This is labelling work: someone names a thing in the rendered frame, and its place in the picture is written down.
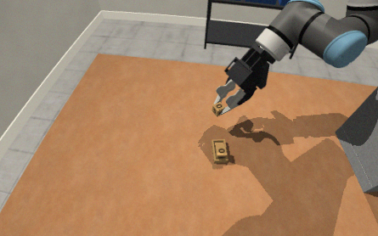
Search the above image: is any tan wooden number cube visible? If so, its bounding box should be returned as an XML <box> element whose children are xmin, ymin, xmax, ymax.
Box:
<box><xmin>212</xmin><ymin>102</ymin><xmax>225</xmax><ymax>116</ymax></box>
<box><xmin>215</xmin><ymin>147</ymin><xmax>227</xmax><ymax>160</ymax></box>

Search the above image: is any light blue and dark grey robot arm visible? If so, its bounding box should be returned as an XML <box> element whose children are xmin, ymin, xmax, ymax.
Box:
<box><xmin>256</xmin><ymin>0</ymin><xmax>378</xmax><ymax>68</ymax></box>

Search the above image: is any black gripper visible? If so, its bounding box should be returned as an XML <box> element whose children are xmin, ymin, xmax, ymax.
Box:
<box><xmin>214</xmin><ymin>43</ymin><xmax>276</xmax><ymax>115</ymax></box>

